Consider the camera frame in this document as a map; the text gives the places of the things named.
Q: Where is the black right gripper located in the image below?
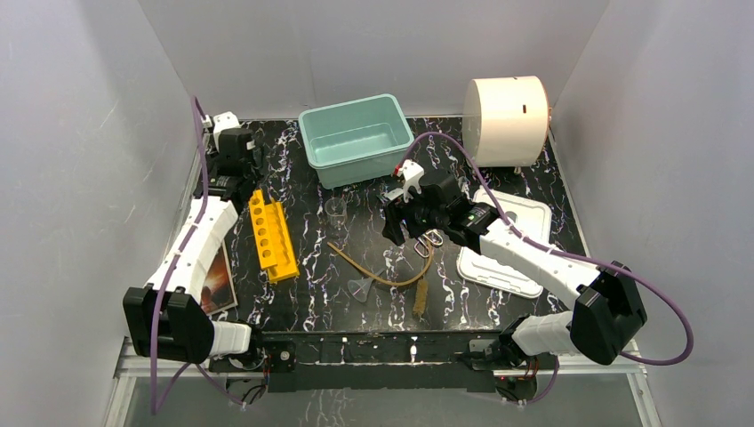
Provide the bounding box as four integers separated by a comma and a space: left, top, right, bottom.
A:
381, 185, 448, 247

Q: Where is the clear glass beaker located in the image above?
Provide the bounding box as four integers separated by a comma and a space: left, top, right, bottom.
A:
324, 197, 348, 230

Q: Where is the tan rubber tube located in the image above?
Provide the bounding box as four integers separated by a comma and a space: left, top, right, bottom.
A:
327, 242, 434, 287

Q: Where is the clear plastic funnel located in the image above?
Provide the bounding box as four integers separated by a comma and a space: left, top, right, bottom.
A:
347, 270, 384, 303

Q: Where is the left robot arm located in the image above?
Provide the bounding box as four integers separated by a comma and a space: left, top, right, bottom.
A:
123, 124, 266, 370

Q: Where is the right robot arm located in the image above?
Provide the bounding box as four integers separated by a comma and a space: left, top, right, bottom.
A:
382, 163, 647, 368

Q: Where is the white paper packet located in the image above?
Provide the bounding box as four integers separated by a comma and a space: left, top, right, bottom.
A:
379, 188, 404, 205

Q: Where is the tan test tube brush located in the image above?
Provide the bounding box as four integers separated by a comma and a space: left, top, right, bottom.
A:
412, 278, 429, 318

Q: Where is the teal plastic bin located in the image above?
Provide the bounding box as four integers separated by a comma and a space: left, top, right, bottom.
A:
298, 93, 414, 189

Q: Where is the yellow test tube rack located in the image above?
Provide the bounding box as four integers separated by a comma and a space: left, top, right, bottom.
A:
248, 189, 300, 284

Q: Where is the dark picture book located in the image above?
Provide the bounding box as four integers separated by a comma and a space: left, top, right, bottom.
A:
200, 243, 237, 316

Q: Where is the white plastic lid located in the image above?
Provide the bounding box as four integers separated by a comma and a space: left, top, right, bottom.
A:
456, 190, 552, 299

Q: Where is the cream cylindrical drum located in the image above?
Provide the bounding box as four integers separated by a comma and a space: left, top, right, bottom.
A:
462, 76, 550, 168

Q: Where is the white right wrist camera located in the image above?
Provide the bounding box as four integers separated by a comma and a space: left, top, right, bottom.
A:
395, 159, 425, 203

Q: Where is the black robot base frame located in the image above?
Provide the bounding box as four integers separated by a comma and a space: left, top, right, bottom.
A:
209, 330, 555, 395

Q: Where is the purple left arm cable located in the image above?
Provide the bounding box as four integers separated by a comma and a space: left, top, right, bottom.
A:
148, 95, 249, 416

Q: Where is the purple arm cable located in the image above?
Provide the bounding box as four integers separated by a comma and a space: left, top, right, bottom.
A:
148, 95, 249, 416
396, 132, 695, 407

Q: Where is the aluminium rail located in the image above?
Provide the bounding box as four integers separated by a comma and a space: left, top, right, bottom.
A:
115, 333, 648, 380

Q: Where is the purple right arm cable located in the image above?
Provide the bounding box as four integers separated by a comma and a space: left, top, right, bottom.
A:
396, 132, 695, 407

